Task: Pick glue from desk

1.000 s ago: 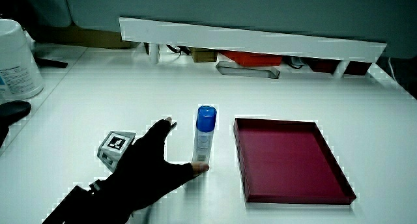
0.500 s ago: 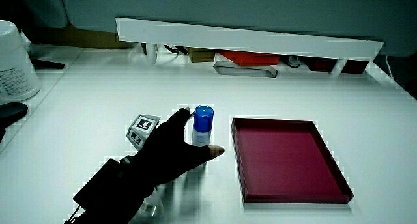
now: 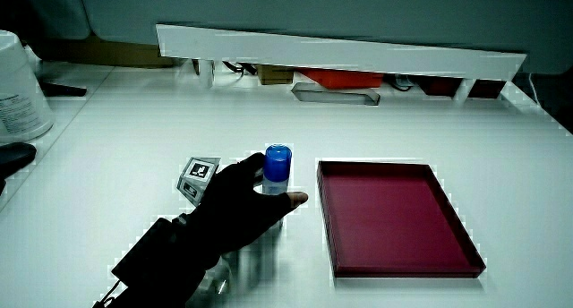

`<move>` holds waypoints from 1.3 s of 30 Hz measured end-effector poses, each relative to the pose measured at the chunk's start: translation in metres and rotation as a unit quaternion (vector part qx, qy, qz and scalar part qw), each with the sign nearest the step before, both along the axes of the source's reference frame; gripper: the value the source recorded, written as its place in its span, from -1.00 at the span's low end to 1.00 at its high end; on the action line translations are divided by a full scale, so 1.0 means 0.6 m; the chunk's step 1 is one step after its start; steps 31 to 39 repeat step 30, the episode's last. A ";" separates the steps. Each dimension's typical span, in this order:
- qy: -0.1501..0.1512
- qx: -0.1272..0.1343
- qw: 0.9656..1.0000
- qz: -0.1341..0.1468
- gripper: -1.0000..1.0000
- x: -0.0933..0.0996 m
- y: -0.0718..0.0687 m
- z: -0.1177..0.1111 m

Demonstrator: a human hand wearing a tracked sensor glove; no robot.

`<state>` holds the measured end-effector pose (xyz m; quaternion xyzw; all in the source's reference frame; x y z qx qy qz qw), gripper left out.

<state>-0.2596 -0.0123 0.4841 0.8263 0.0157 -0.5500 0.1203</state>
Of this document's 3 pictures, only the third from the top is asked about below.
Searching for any black flat object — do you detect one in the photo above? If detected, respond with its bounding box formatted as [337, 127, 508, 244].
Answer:
[38, 81, 89, 98]

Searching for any white labelled container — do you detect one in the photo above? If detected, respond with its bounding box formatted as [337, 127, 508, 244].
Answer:
[0, 29, 55, 143]

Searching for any blue capped glue bottle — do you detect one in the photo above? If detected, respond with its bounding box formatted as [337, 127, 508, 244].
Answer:
[261, 143, 294, 229]

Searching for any grey partition panel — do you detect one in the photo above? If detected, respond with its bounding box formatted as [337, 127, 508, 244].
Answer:
[76, 0, 573, 75]

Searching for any black cable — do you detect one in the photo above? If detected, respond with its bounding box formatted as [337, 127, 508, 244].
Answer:
[221, 60, 259, 77]

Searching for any person's left hand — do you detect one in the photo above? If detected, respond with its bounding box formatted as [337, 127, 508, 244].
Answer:
[175, 151, 310, 257]

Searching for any small brown cardboard box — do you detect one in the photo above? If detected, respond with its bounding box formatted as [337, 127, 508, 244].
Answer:
[256, 64, 295, 86]

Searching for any white desk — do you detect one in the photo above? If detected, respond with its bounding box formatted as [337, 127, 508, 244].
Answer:
[0, 60, 573, 308]

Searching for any white cable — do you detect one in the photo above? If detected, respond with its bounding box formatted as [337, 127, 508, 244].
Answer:
[527, 72, 540, 106]

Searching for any person's left forearm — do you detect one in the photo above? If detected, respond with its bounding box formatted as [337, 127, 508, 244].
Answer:
[92, 212, 221, 308]

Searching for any large brown cardboard box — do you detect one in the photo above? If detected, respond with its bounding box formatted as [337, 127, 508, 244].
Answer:
[42, 33, 176, 69]

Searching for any dark red tray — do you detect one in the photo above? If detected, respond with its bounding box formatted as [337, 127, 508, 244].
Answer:
[316, 159, 487, 279]

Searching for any black rounded object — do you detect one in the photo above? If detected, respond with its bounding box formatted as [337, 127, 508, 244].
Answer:
[0, 141, 38, 193]

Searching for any white desk shelf riser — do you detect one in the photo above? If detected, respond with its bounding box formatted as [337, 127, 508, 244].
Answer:
[155, 23, 528, 104]

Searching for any grey cable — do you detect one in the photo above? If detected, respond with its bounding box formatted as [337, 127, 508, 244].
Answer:
[383, 73, 415, 93]

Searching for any orange box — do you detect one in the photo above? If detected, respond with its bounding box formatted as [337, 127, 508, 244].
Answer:
[298, 67, 385, 90]

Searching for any dark red box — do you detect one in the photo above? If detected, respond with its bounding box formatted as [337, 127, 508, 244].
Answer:
[414, 75, 463, 98]
[467, 79, 508, 99]

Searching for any clear plastic holder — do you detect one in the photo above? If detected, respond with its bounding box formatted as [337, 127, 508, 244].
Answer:
[290, 81, 381, 107]

